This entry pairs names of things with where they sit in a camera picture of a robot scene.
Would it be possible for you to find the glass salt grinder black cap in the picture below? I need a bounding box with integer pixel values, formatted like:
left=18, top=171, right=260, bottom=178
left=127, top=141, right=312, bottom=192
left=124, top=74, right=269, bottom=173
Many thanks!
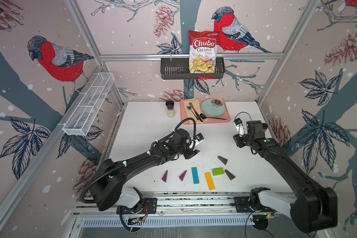
left=166, top=101, right=176, bottom=118

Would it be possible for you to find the silver teaspoon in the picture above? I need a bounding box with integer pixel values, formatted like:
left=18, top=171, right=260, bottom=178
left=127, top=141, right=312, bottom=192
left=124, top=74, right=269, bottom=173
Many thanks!
left=186, top=105, right=199, bottom=121

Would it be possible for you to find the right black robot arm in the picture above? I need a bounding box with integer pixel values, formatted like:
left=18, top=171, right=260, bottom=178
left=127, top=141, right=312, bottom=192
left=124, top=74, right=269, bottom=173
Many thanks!
left=233, top=118, right=338, bottom=233

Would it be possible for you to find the beige cloth napkin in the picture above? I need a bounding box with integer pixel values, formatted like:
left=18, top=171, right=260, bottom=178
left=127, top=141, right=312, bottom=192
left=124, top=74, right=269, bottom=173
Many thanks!
left=181, top=99, right=202, bottom=121

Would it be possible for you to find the mint green flower plate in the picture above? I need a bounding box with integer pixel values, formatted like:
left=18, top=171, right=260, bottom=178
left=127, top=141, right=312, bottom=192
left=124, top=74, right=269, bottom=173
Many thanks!
left=201, top=99, right=226, bottom=117

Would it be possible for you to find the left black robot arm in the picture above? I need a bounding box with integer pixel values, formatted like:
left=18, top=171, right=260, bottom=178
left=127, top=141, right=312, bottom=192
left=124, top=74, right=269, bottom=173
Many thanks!
left=79, top=125, right=204, bottom=213

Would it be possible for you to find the pink plastic tray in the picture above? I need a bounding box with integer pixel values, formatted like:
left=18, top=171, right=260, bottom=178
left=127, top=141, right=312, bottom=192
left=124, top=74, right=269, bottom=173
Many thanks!
left=179, top=98, right=231, bottom=125

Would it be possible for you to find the purple triangle block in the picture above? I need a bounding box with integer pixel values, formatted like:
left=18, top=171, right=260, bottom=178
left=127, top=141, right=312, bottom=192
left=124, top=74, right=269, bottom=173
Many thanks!
left=162, top=170, right=168, bottom=182
left=179, top=170, right=187, bottom=181

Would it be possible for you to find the green rectangular block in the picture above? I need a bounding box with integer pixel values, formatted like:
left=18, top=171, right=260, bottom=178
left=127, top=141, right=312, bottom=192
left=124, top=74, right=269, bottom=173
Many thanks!
left=212, top=168, right=225, bottom=176

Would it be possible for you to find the brown triangle block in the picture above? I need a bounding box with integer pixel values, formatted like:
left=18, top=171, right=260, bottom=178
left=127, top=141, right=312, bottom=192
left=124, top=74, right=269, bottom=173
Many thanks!
left=218, top=156, right=228, bottom=165
left=225, top=170, right=236, bottom=180

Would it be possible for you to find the teal long block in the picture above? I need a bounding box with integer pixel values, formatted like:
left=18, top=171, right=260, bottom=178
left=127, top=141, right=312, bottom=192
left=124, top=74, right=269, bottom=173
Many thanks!
left=191, top=167, right=199, bottom=184

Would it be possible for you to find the black long spoon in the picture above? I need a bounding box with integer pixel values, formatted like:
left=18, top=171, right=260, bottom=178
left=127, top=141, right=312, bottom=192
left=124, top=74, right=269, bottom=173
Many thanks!
left=200, top=113, right=226, bottom=120

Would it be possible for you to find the Chuba cassava chips bag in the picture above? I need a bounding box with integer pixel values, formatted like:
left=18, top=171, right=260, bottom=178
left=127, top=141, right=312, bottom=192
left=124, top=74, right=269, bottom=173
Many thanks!
left=188, top=31, right=219, bottom=73

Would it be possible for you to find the brown triangle block lower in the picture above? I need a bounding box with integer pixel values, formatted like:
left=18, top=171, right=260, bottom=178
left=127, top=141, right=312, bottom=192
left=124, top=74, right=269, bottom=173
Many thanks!
left=225, top=170, right=236, bottom=180

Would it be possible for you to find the black wire wall basket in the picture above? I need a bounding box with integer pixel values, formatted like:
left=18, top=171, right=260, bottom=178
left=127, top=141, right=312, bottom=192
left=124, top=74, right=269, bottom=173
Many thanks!
left=160, top=57, right=226, bottom=80

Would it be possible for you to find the white wire wall basket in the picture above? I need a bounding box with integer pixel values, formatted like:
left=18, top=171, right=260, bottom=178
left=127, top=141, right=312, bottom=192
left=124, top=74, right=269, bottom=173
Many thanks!
left=62, top=72, right=115, bottom=136

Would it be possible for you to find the iridescent butter knife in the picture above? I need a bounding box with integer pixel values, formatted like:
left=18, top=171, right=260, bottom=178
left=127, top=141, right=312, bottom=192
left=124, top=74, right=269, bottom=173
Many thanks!
left=189, top=102, right=203, bottom=122

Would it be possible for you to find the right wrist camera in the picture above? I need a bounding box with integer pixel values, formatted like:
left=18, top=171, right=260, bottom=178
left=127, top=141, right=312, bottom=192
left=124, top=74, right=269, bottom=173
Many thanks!
left=234, top=118, right=245, bottom=137

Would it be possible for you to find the yellow long block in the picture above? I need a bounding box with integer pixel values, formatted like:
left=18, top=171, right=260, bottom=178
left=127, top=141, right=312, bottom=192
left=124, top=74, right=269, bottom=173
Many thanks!
left=205, top=172, right=215, bottom=190

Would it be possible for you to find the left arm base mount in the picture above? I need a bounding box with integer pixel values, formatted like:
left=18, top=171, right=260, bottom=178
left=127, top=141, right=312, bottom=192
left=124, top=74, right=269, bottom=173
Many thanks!
left=116, top=197, right=157, bottom=215

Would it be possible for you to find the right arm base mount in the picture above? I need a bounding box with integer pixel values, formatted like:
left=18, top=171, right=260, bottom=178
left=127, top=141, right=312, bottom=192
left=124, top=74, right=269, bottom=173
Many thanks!
left=234, top=196, right=255, bottom=213

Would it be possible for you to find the brown triangle block upper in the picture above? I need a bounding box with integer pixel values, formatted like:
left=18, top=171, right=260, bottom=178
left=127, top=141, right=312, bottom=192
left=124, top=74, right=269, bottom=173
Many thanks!
left=218, top=156, right=228, bottom=165

